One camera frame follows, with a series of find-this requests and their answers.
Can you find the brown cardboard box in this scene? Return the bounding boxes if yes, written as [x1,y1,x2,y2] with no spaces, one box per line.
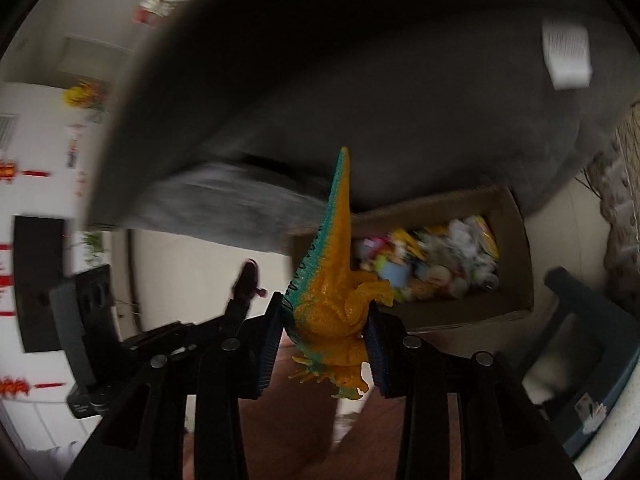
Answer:
[290,185,536,335]

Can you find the yellow flower bouquet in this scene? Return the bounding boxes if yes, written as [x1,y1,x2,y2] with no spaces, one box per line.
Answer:
[62,79,110,112]

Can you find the woven beige hanging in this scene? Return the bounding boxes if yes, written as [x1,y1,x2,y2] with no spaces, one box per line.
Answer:
[582,102,640,313]

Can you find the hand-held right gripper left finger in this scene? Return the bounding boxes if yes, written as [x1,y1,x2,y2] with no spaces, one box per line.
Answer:
[65,290,287,480]

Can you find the dark grey furniture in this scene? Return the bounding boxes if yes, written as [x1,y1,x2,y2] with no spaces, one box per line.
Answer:
[82,0,621,256]

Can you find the orange teal toy dinosaur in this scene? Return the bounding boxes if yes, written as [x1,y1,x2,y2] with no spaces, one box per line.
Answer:
[281,146,397,401]

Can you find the green potted plant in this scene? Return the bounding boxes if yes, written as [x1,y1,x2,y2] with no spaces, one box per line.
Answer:
[70,231,108,258]

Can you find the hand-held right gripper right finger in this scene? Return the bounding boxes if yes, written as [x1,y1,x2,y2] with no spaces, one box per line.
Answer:
[362,307,583,480]

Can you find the black flat screen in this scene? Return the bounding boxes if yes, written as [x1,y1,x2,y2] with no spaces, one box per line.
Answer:
[12,214,70,354]

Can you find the pile of colourful toys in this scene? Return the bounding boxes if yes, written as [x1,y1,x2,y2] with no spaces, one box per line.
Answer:
[352,214,501,305]

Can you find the white paper box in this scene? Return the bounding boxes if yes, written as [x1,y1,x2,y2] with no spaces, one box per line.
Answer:
[541,16,595,92]

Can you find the dark blue plastic stool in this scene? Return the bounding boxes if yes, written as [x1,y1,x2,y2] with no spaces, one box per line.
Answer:
[517,266,640,458]

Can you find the red wall decoration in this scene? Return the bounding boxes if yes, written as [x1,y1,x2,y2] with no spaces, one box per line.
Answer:
[132,0,187,27]

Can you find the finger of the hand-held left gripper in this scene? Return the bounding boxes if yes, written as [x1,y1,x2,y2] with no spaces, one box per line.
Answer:
[121,259,263,359]

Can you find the red hanging wall ornament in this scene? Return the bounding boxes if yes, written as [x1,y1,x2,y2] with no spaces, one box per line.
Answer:
[0,159,52,183]
[0,375,67,400]

